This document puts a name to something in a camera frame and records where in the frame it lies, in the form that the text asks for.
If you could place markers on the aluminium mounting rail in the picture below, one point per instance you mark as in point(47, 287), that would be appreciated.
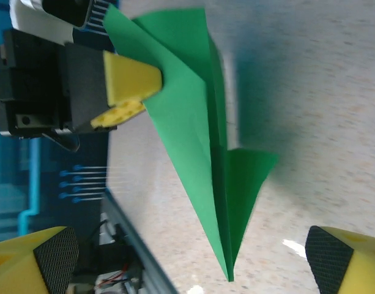
point(141, 245)

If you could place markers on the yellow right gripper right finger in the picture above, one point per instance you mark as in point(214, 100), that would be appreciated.
point(361, 266)

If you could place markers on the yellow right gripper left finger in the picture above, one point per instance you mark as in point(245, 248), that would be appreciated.
point(13, 269)

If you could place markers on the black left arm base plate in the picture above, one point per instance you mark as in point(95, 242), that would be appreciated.
point(113, 254)

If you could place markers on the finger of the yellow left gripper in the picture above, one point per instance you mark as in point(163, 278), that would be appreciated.
point(129, 79)
point(120, 114)

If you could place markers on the green paper sheet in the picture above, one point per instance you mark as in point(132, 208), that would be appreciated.
point(181, 122)

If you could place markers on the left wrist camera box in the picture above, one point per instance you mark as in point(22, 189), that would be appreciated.
point(68, 12)

